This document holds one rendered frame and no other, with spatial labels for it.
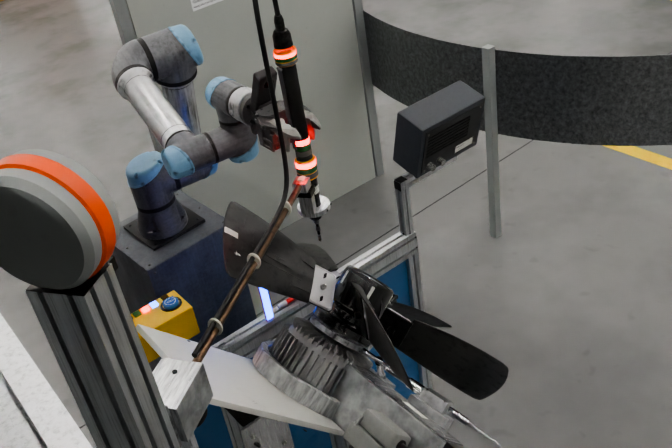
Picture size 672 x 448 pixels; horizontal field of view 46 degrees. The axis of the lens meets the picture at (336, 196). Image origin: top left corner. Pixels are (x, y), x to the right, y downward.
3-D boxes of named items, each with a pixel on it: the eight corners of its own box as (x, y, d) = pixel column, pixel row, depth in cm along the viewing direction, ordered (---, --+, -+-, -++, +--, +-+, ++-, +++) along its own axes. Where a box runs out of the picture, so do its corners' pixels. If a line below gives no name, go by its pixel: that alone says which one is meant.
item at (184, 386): (185, 453, 114) (170, 412, 109) (143, 446, 116) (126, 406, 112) (215, 398, 122) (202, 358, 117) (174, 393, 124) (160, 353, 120)
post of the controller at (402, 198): (406, 236, 247) (400, 183, 237) (400, 232, 250) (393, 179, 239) (413, 232, 249) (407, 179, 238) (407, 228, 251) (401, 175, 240)
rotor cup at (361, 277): (356, 342, 166) (387, 287, 166) (303, 306, 172) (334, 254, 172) (380, 346, 179) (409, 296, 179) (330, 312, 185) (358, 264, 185)
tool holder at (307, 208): (322, 224, 165) (315, 185, 160) (290, 222, 167) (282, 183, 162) (334, 200, 172) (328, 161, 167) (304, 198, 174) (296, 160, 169)
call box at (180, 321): (147, 369, 198) (135, 338, 193) (129, 349, 206) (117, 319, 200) (202, 336, 206) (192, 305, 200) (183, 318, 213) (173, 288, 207)
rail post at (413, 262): (428, 425, 294) (408, 257, 251) (420, 419, 296) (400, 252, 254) (436, 419, 295) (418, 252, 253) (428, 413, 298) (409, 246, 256)
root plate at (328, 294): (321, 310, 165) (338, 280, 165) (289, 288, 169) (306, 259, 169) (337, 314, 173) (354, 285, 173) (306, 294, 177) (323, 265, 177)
